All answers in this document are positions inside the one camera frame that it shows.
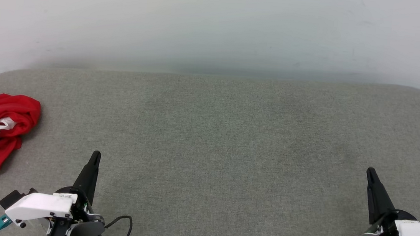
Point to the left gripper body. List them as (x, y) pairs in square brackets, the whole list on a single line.
[(84, 225)]

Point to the left white wrist camera housing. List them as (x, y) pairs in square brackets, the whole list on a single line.
[(39, 205)]

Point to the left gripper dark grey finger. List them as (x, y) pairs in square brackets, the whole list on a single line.
[(88, 177)]

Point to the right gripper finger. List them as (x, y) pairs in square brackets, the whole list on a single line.
[(378, 196)]

